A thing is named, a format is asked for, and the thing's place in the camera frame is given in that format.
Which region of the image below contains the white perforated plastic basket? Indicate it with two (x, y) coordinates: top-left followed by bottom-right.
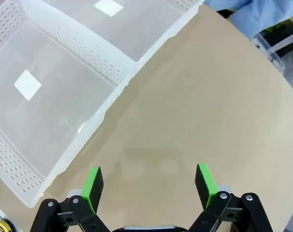
(0, 1), (140, 208)
(20, 0), (206, 64)

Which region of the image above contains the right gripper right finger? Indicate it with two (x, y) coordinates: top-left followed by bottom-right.
(188, 163), (274, 232)

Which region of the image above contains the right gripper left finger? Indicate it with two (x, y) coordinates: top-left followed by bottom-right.
(30, 166), (111, 232)

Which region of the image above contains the white square label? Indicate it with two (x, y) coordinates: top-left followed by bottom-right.
(14, 69), (42, 102)
(93, 0), (125, 17)

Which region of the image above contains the clear plastic storage box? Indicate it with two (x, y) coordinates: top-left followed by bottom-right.
(252, 26), (293, 75)

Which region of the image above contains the person in blue shirt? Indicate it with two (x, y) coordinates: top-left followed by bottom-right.
(204, 0), (293, 41)

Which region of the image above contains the yellow tape measure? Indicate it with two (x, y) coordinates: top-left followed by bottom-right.
(0, 218), (15, 232)

